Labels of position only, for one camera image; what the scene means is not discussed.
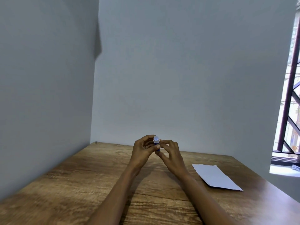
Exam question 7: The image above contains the person's right hand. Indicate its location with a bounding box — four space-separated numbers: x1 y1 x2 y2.
155 140 188 178

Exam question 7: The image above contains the person's left hand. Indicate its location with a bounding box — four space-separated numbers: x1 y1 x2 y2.
131 135 161 168

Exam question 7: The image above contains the blue glue stick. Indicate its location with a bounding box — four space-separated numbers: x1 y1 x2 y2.
153 136 161 153

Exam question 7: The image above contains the person's left forearm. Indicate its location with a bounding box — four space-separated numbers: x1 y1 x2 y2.
86 163 144 225

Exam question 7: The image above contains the person's right forearm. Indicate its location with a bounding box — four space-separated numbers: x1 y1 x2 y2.
178 172 238 225

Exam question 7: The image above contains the white paper envelope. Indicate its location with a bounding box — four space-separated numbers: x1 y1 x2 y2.
192 164 244 192

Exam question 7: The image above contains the dark metal window grille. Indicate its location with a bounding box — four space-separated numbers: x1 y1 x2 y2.
272 2 300 154

